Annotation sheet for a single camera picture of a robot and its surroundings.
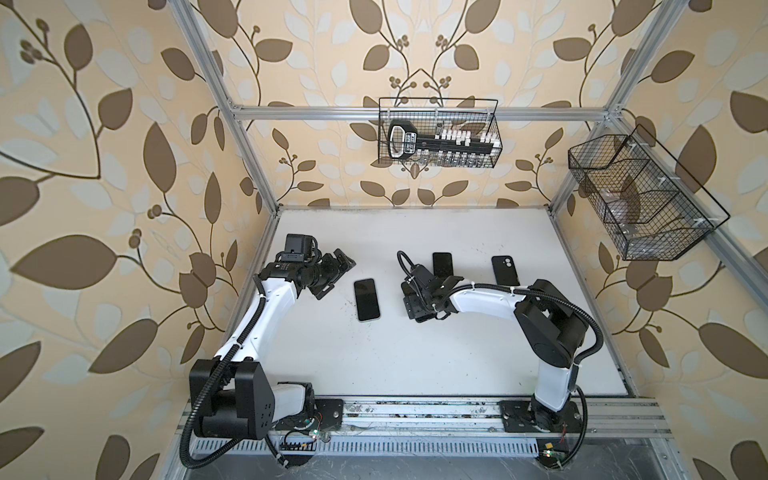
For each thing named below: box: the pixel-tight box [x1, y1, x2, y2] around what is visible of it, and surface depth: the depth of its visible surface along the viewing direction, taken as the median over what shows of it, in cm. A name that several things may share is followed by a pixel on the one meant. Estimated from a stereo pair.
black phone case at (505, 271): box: [491, 255, 521, 286], surface depth 106 cm
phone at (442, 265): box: [432, 252, 454, 281], surface depth 106 cm
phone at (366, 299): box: [354, 278, 381, 321], surface depth 96 cm
